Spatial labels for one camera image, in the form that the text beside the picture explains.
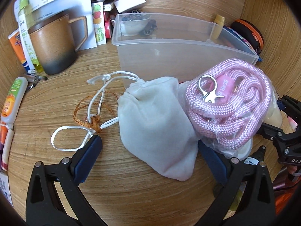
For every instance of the black orange zip case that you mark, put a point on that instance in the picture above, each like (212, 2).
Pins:
(249, 32)

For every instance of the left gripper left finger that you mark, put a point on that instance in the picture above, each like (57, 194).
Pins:
(54, 196)

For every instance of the white folder with papers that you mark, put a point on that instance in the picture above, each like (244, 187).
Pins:
(43, 9)

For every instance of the white drawstring pouch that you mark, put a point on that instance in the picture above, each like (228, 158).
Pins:
(154, 127)

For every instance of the white cardboard box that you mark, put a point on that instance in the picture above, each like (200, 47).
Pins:
(125, 5)

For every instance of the yellow lotion tube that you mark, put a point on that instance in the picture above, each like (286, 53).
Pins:
(218, 26)

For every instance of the clear plastic storage bin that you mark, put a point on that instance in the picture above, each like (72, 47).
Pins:
(178, 46)

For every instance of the cream plastic cup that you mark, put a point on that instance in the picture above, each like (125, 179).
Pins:
(272, 117)

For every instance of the orange sunscreen tube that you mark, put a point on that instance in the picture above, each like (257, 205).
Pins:
(15, 41)

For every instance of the green orange cream tube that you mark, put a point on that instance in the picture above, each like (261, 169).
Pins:
(13, 100)

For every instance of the colourful blue pencil pouch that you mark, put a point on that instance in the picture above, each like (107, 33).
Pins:
(242, 39)

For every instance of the fruit pattern booklet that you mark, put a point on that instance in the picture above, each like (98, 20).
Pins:
(99, 23)

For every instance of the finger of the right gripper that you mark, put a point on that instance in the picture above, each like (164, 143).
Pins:
(290, 106)
(273, 133)

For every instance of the green white spray bottle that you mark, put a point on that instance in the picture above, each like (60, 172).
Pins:
(25, 21)

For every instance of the white bowl of trinkets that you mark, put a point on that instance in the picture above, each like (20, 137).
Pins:
(131, 24)

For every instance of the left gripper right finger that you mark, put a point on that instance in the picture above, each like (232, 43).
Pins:
(244, 194)

